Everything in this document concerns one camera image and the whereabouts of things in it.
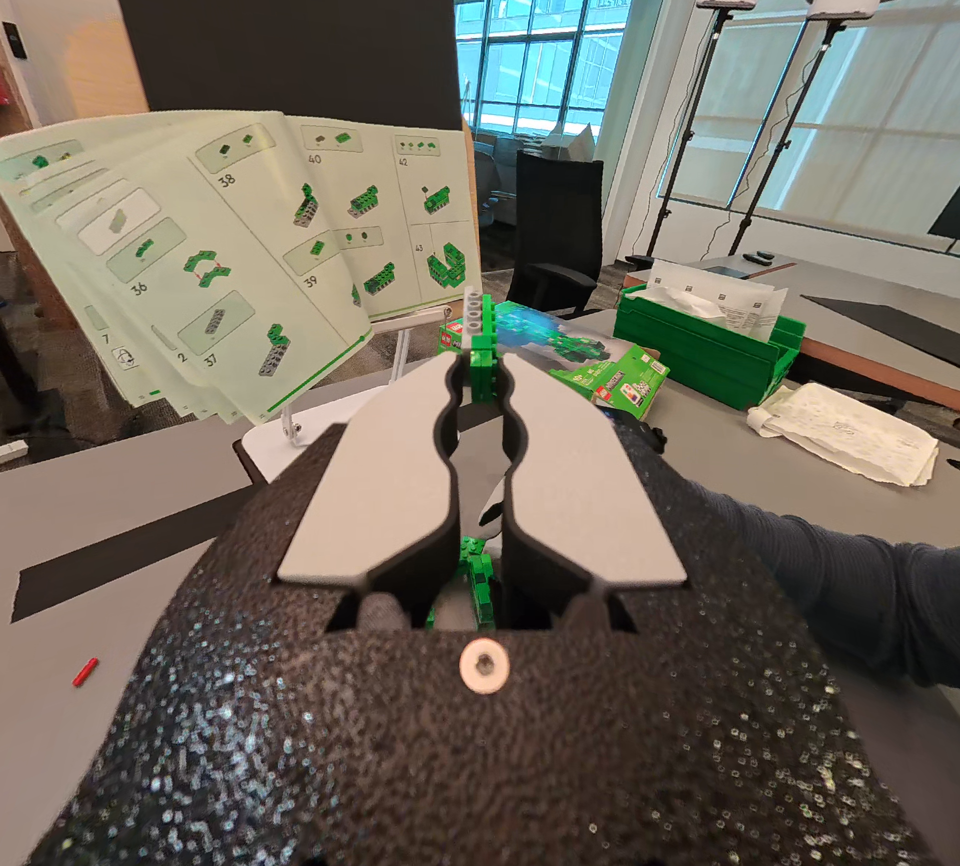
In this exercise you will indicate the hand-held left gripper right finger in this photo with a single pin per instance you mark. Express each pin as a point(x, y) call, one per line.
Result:
point(592, 491)

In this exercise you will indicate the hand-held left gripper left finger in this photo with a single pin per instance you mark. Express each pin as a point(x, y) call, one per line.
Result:
point(375, 484)

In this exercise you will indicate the person's right forearm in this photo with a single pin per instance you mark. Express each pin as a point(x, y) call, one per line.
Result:
point(862, 596)

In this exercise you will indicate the grey desk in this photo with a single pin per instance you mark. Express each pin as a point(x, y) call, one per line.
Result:
point(90, 476)

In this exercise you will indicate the white booklet stand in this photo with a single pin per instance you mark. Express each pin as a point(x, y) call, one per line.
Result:
point(262, 452)

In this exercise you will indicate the green toy brick box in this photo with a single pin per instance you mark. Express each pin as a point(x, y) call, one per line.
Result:
point(592, 364)

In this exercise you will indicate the small green brick piece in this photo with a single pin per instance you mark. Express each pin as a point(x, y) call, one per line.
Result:
point(476, 581)

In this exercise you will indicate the green plastic bin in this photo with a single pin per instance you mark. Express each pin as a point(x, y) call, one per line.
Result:
point(697, 356)

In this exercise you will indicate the white printed paper bag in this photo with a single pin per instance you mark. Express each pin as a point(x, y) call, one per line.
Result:
point(739, 307)

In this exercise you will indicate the crumpled white paper bag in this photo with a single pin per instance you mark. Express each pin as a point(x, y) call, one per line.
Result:
point(847, 431)

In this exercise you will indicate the open brick instruction booklet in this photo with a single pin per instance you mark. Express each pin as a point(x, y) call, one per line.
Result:
point(247, 244)

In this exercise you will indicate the black office chair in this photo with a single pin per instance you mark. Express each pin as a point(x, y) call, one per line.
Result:
point(559, 221)

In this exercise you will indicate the black tape strip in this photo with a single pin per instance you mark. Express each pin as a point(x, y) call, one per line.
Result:
point(112, 574)

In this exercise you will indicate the black remote control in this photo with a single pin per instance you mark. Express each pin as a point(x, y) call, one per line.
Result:
point(757, 256)

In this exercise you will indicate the grey table with wooden edge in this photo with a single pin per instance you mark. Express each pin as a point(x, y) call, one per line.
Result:
point(862, 285)

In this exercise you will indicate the black table mat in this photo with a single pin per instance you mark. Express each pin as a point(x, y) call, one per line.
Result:
point(892, 322)

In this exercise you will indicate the small red brick piece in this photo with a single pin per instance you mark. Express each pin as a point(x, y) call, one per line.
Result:
point(85, 672)

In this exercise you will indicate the white power strip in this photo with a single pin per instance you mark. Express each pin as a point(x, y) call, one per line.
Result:
point(11, 451)

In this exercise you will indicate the large glass window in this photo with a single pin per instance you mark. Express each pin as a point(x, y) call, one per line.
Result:
point(540, 41)

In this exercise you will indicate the black backdrop board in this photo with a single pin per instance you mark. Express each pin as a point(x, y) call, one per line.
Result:
point(277, 4)

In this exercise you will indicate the black wall switch panel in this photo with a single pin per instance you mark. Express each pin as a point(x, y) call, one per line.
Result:
point(13, 41)

